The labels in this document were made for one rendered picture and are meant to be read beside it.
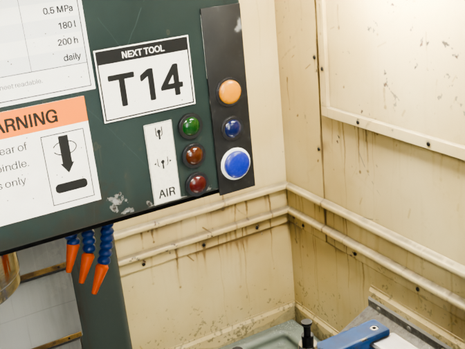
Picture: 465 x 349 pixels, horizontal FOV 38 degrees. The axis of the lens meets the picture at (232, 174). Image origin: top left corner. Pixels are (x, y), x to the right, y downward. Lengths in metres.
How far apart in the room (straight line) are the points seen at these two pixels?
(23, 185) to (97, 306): 0.89
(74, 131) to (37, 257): 0.75
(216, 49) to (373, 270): 1.23
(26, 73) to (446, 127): 1.04
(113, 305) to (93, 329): 0.07
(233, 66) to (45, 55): 0.19
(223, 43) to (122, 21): 0.11
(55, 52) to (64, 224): 0.17
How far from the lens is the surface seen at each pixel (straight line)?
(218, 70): 0.71
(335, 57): 1.75
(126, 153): 0.68
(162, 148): 0.70
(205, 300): 2.09
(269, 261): 2.16
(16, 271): 0.88
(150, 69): 0.68
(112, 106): 0.67
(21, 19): 0.64
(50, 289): 1.43
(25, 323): 1.45
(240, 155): 0.73
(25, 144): 0.65
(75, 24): 0.65
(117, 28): 0.66
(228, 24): 0.71
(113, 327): 1.56
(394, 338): 1.13
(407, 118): 1.58
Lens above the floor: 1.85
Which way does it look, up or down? 20 degrees down
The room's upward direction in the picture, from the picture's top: 6 degrees counter-clockwise
